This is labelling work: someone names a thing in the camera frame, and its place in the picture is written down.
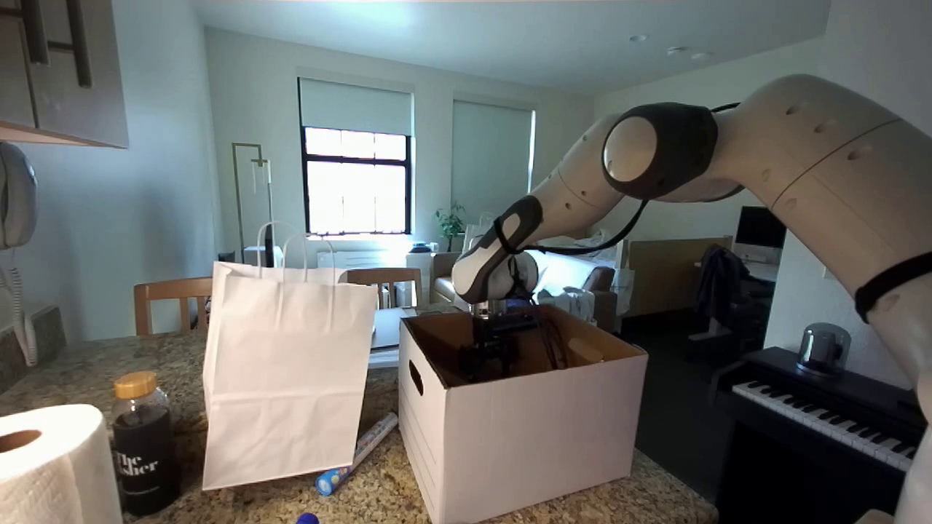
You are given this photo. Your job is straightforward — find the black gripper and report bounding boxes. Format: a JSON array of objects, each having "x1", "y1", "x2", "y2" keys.
[{"x1": 475, "y1": 317, "x2": 547, "y2": 384}]

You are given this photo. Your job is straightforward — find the white cardboard box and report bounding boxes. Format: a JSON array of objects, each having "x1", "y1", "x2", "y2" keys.
[{"x1": 397, "y1": 304, "x2": 649, "y2": 524}]

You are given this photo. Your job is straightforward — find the green potted plant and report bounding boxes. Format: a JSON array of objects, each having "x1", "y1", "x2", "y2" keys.
[{"x1": 434, "y1": 205, "x2": 469, "y2": 257}]

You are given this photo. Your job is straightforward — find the wooden chair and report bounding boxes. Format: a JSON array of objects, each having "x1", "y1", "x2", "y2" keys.
[
  {"x1": 132, "y1": 275, "x2": 217, "y2": 340},
  {"x1": 338, "y1": 264, "x2": 427, "y2": 314}
]

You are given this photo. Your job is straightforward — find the white radiator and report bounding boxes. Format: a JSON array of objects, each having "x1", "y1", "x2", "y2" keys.
[{"x1": 310, "y1": 241, "x2": 434, "y2": 285}]

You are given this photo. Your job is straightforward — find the bed with white bedding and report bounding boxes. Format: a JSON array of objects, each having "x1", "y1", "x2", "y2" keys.
[{"x1": 543, "y1": 231, "x2": 737, "y2": 323}]

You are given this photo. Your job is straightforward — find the closed roller blind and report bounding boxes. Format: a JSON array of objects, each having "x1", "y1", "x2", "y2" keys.
[{"x1": 448, "y1": 98, "x2": 536, "y2": 227}]

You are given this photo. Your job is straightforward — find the black framed window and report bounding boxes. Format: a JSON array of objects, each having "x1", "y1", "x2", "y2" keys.
[{"x1": 301, "y1": 125, "x2": 415, "y2": 238}]

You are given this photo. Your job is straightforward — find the black office chair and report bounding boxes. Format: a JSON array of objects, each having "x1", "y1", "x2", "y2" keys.
[{"x1": 693, "y1": 244, "x2": 780, "y2": 344}]

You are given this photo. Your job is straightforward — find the white paper bag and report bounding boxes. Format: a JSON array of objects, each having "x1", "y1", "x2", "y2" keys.
[{"x1": 199, "y1": 260, "x2": 380, "y2": 494}]

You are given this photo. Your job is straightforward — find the computer monitor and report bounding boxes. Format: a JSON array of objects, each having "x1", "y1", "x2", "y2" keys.
[{"x1": 735, "y1": 205, "x2": 792, "y2": 253}]

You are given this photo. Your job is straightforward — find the half open roller blind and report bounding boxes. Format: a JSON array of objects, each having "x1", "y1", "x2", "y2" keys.
[{"x1": 298, "y1": 75, "x2": 416, "y2": 139}]

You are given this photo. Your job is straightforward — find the metal floor lamp stand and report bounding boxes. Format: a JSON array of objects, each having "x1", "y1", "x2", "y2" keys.
[{"x1": 230, "y1": 139, "x2": 278, "y2": 270}]

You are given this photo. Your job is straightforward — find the silver round pot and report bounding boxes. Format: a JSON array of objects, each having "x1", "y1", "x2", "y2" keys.
[{"x1": 797, "y1": 321, "x2": 853, "y2": 374}]

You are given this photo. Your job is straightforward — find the black digital piano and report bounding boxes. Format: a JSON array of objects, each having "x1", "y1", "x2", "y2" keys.
[{"x1": 715, "y1": 347, "x2": 930, "y2": 524}]

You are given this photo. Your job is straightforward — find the dark jar with cork lid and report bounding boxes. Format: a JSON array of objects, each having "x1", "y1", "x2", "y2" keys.
[{"x1": 109, "y1": 371, "x2": 186, "y2": 518}]

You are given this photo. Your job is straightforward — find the white paper towel roll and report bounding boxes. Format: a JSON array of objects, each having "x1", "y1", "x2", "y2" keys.
[{"x1": 0, "y1": 403, "x2": 125, "y2": 524}]

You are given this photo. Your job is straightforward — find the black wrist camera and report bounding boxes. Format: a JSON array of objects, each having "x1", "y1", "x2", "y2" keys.
[{"x1": 478, "y1": 301, "x2": 546, "y2": 326}]

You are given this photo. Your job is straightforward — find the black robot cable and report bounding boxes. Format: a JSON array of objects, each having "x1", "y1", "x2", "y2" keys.
[{"x1": 529, "y1": 98, "x2": 743, "y2": 260}]

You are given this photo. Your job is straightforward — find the wooden wall cabinet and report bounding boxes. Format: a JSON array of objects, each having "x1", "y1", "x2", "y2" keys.
[{"x1": 0, "y1": 0, "x2": 132, "y2": 151}]

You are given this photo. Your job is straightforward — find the white wall dispenser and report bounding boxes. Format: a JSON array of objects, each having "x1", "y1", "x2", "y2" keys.
[{"x1": 0, "y1": 142, "x2": 42, "y2": 253}]

